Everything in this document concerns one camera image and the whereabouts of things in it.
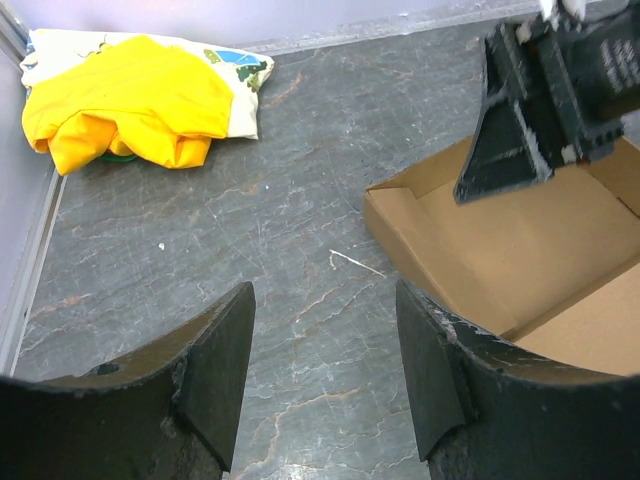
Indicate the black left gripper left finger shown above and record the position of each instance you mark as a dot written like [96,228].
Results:
[169,409]

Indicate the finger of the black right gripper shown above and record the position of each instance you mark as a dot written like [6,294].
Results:
[505,155]

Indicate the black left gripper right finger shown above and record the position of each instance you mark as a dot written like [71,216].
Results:
[484,408]

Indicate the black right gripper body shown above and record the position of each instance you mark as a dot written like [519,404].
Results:
[575,79]

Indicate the brown cardboard box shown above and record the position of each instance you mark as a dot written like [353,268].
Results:
[553,268]

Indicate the yellow cloth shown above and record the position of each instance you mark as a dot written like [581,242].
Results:
[161,104]

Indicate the white patterned cloth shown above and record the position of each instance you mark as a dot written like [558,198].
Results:
[51,52]

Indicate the left aluminium frame post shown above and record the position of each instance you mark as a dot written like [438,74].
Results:
[14,34]

